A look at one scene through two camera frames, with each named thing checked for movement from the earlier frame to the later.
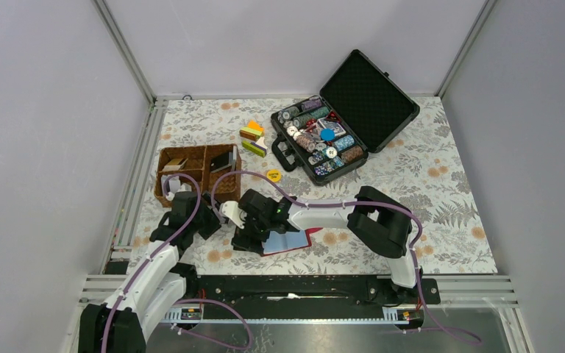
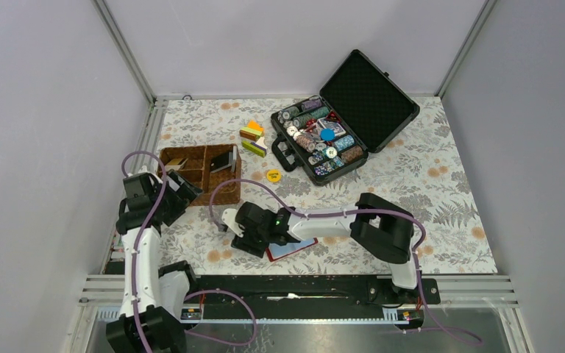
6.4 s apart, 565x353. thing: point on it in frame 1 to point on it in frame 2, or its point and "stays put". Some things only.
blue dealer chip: x=327 y=134 stays put
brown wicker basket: x=214 y=169 stays put
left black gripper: x=214 y=222 to x=183 y=195
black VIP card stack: x=224 y=161 stays put
